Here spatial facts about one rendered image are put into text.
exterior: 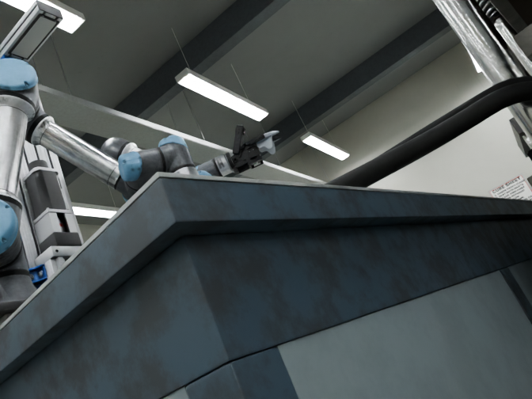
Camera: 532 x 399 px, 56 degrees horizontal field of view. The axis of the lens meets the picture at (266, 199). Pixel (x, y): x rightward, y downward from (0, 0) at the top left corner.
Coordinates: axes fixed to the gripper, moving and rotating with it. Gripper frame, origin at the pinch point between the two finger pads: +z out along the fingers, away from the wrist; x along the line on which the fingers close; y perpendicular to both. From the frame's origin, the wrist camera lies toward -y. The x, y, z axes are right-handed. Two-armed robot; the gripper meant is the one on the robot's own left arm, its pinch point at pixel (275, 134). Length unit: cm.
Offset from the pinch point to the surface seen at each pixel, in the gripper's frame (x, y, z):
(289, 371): 140, 62, -12
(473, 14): 87, 24, 39
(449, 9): 86, 20, 37
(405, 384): 129, 68, -4
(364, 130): -676, -158, 169
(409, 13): -461, -224, 250
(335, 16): -395, -233, 143
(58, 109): -188, -159, -143
